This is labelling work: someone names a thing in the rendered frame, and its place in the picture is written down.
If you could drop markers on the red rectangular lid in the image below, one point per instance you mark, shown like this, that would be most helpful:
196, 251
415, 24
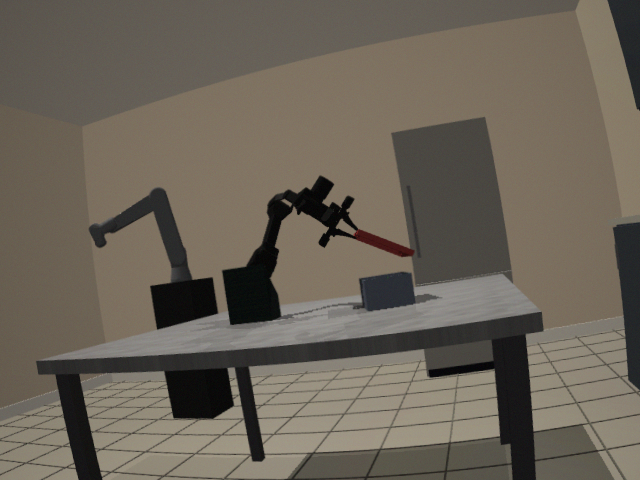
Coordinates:
383, 244

